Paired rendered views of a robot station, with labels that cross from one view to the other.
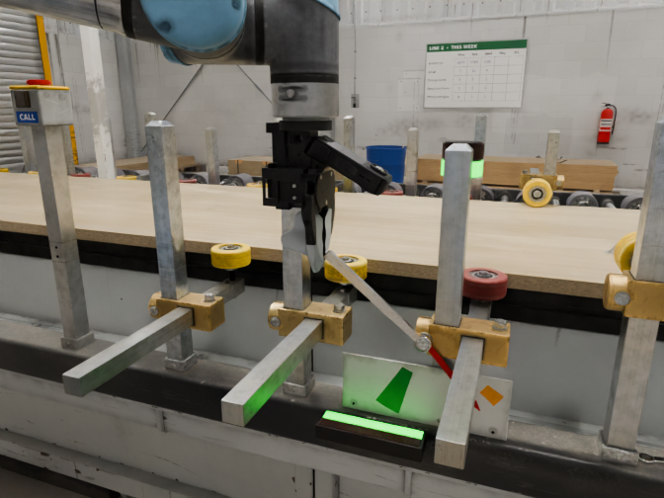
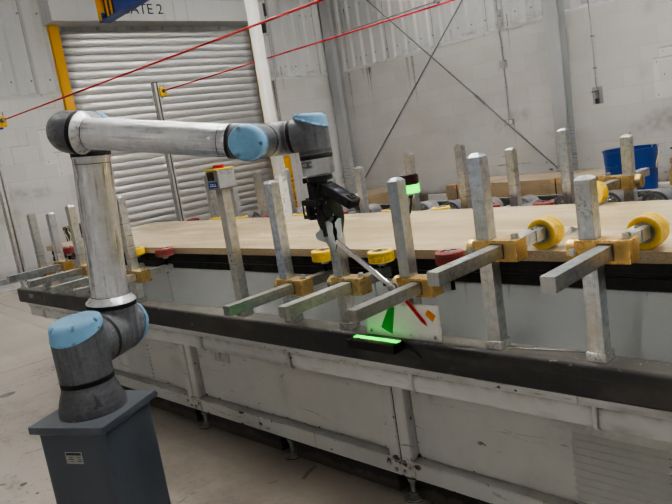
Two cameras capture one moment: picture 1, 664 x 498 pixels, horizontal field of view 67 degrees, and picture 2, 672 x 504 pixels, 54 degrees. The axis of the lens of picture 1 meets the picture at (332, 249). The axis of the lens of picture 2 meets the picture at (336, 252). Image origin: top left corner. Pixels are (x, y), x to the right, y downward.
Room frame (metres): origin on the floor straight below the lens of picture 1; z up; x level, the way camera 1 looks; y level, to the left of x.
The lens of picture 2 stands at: (-0.92, -0.74, 1.25)
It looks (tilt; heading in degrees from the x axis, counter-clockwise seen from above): 10 degrees down; 25
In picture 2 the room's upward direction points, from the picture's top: 9 degrees counter-clockwise
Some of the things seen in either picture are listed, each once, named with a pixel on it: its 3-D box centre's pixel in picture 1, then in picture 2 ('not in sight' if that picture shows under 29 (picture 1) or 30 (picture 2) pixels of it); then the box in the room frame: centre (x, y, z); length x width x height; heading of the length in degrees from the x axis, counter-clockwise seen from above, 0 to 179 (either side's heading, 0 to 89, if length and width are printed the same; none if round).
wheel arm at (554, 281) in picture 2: not in sight; (604, 251); (0.49, -0.67, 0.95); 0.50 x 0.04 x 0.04; 160
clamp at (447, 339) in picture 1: (461, 337); (417, 284); (0.70, -0.20, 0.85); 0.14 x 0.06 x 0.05; 70
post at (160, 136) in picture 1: (171, 256); (283, 254); (0.87, 0.29, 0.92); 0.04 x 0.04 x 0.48; 70
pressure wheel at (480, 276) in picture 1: (480, 302); (451, 269); (0.81, -0.26, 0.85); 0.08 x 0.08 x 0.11
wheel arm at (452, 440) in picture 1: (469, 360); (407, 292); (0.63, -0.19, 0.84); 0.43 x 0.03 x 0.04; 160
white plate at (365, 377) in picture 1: (421, 394); (400, 320); (0.69, -0.14, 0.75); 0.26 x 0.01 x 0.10; 70
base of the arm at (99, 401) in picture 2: not in sight; (90, 392); (0.40, 0.73, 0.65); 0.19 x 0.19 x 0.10
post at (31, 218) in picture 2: not in sight; (40, 257); (1.56, 2.17, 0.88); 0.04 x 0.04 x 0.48; 70
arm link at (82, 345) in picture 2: not in sight; (81, 346); (0.41, 0.73, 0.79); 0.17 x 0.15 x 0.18; 10
